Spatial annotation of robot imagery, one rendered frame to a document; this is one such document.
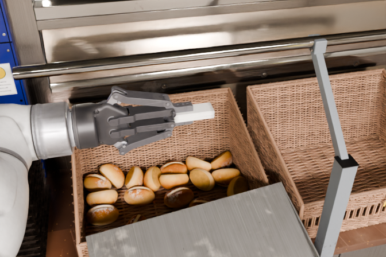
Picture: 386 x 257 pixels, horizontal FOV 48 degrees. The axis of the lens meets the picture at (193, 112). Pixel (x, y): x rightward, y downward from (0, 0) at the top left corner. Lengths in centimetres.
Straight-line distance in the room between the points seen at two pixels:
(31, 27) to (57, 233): 62
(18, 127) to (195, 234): 61
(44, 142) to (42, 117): 4
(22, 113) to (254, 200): 71
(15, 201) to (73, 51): 84
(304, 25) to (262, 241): 76
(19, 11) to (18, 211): 83
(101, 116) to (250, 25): 86
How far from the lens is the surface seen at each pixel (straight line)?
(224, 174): 144
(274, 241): 118
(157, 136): 75
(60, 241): 139
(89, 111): 70
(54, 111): 71
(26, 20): 135
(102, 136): 74
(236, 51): 103
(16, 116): 71
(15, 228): 60
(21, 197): 63
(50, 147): 70
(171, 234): 115
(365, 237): 144
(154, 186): 142
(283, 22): 151
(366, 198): 137
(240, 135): 144
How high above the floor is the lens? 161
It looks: 34 degrees down
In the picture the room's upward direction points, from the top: straight up
